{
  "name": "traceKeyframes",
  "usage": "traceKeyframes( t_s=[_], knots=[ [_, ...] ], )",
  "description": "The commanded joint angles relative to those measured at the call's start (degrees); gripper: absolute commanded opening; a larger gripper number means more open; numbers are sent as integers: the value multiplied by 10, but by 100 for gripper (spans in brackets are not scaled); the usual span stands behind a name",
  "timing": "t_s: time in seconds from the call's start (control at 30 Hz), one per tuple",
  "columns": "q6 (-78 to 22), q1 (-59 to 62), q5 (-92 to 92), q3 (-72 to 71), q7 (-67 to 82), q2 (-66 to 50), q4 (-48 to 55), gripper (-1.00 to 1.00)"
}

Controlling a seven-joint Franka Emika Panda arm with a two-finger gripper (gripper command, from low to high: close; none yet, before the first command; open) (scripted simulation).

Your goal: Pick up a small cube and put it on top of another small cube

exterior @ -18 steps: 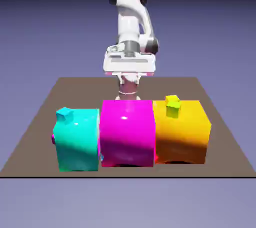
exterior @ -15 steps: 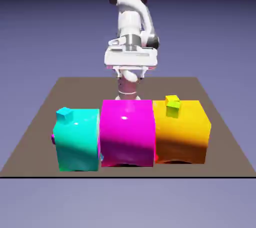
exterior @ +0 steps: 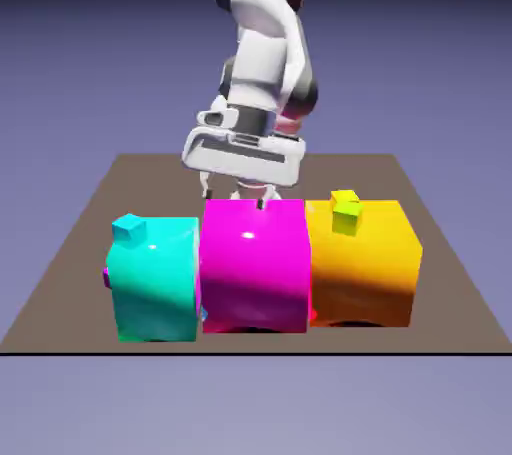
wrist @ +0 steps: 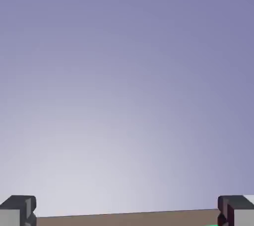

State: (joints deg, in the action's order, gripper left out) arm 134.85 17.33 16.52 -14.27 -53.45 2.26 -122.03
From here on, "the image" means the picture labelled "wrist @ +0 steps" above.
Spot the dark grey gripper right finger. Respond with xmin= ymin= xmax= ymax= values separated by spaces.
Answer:
xmin=217 ymin=194 xmax=254 ymax=226

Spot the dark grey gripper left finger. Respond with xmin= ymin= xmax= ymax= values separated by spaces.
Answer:
xmin=0 ymin=195 xmax=37 ymax=226

